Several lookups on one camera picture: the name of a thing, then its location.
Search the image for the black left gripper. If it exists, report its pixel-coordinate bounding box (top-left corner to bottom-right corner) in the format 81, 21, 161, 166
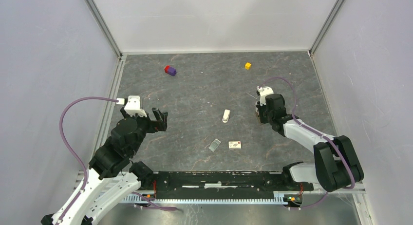
122, 107, 168, 155

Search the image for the staple tray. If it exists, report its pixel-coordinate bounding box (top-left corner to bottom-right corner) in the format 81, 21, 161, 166
208, 139, 221, 152

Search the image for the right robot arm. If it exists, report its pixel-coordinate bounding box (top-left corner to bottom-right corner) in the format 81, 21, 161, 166
256, 94, 364, 192

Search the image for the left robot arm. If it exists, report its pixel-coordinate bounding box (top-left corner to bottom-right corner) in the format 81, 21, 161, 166
41, 108, 168, 225

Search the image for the red and purple block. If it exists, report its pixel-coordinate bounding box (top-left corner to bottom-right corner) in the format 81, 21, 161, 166
164, 65, 177, 76

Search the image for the yellow cube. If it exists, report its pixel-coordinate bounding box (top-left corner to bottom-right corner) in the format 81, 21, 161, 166
244, 62, 252, 70

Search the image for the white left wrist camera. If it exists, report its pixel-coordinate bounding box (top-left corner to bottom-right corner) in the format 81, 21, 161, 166
116, 95, 148, 118

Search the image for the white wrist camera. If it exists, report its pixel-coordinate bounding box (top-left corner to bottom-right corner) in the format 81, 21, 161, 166
116, 95, 148, 118
257, 86, 274, 106

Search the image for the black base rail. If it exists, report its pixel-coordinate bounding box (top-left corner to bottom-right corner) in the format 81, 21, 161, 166
140, 171, 314, 200

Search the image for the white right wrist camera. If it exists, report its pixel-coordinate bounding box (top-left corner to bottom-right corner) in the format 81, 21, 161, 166
257, 86, 274, 106

